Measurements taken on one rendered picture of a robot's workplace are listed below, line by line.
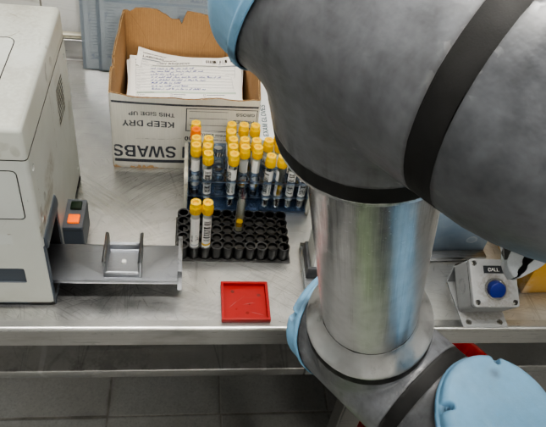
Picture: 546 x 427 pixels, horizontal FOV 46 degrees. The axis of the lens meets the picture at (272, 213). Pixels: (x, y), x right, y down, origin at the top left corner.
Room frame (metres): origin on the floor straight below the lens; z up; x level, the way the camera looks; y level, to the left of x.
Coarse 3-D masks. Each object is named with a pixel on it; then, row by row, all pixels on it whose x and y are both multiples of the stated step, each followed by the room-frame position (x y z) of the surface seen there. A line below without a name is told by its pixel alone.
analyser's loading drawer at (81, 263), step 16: (48, 256) 0.56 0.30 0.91; (64, 256) 0.57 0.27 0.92; (80, 256) 0.57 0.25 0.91; (96, 256) 0.58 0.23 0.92; (112, 256) 0.58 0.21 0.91; (128, 256) 0.59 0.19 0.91; (144, 256) 0.59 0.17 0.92; (160, 256) 0.60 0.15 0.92; (176, 256) 0.60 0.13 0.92; (64, 272) 0.54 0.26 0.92; (80, 272) 0.54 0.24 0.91; (96, 272) 0.55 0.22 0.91; (112, 272) 0.54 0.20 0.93; (128, 272) 0.55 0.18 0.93; (144, 272) 0.56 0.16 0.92; (160, 272) 0.57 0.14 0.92; (176, 272) 0.57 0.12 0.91
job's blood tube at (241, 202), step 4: (240, 188) 0.69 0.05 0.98; (244, 188) 0.69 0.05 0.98; (240, 192) 0.69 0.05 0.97; (244, 192) 0.69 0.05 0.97; (240, 196) 0.68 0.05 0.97; (244, 196) 0.68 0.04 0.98; (240, 200) 0.68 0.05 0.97; (244, 200) 0.68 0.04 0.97; (240, 204) 0.68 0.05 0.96; (244, 204) 0.68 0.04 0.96; (236, 208) 0.69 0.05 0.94; (240, 208) 0.68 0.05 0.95; (244, 208) 0.68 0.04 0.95; (236, 212) 0.69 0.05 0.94; (240, 212) 0.68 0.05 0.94; (244, 212) 0.69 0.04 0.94; (236, 216) 0.68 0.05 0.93; (240, 216) 0.68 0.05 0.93; (244, 216) 0.69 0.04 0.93; (236, 220) 0.68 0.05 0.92; (240, 220) 0.68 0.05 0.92; (236, 224) 0.68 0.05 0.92; (240, 224) 0.68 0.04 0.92; (236, 228) 0.68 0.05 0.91; (240, 228) 0.68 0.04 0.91
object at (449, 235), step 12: (444, 216) 0.72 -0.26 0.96; (444, 228) 0.73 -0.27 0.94; (456, 228) 0.73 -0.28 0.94; (444, 240) 0.73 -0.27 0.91; (456, 240) 0.73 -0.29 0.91; (468, 240) 0.74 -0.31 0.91; (480, 240) 0.74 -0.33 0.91; (432, 252) 0.72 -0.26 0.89; (444, 252) 0.72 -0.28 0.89; (456, 252) 0.73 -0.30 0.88; (468, 252) 0.73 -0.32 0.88; (480, 252) 0.74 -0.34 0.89
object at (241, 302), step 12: (228, 288) 0.59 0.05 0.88; (240, 288) 0.59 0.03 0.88; (252, 288) 0.60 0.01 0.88; (264, 288) 0.60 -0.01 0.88; (228, 300) 0.57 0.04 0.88; (240, 300) 0.57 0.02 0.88; (252, 300) 0.57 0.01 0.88; (264, 300) 0.58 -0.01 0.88; (228, 312) 0.55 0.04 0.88; (240, 312) 0.55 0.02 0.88; (252, 312) 0.55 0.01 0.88; (264, 312) 0.56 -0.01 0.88
